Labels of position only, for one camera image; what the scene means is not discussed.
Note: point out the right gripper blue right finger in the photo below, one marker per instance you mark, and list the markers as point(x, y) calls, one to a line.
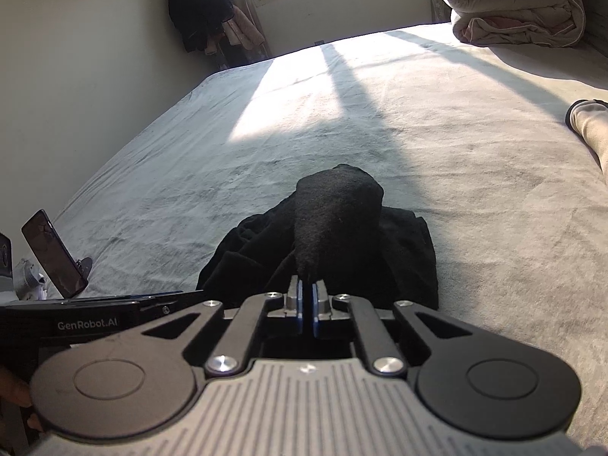
point(327, 308)

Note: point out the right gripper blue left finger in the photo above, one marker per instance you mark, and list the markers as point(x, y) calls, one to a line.
point(285, 315)

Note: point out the black t-shirt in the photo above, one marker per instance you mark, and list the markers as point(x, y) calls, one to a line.
point(333, 229)

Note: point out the hanging dark clothes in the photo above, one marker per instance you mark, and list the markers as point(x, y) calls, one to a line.
point(214, 27)

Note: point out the black smartphone on stand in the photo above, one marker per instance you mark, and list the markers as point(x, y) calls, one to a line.
point(69, 276)

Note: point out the grey bed sheet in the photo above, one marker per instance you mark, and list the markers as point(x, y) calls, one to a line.
point(471, 139)

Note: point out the folded cream black garment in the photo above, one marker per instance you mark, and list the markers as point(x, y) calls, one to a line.
point(589, 120)

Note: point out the folded beige pink quilt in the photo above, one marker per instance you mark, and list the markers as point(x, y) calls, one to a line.
point(553, 23)

